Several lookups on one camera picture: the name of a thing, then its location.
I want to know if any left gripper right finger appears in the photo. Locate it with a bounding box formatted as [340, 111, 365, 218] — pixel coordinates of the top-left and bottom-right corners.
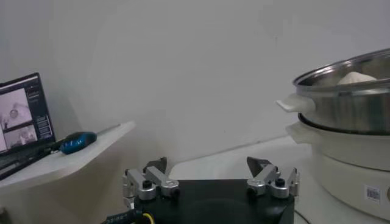
[246, 156, 301, 200]

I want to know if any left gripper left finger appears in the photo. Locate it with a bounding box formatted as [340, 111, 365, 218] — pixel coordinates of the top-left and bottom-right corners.
[122, 156, 180, 209]

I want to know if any white steamed baozi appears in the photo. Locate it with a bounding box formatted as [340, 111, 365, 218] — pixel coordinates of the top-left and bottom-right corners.
[336, 71, 378, 86]

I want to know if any stainless steel steamer basket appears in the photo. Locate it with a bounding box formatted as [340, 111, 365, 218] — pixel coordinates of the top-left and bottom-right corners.
[275, 47, 390, 136]

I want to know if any cream electric pot base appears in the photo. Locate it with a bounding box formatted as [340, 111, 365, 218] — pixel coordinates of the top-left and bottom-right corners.
[285, 121, 390, 222]

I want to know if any blue computer mouse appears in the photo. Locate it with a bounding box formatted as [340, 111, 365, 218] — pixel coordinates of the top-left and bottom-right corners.
[59, 131, 98, 155]

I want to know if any white side table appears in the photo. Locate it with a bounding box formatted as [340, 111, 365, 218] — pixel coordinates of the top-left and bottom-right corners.
[0, 121, 137, 224]

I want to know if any black laptop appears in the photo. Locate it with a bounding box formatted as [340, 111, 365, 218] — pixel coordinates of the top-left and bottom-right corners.
[0, 72, 57, 180]

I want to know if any green handled blade tool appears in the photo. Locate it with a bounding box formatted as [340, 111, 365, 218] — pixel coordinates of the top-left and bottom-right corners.
[45, 123, 121, 153]

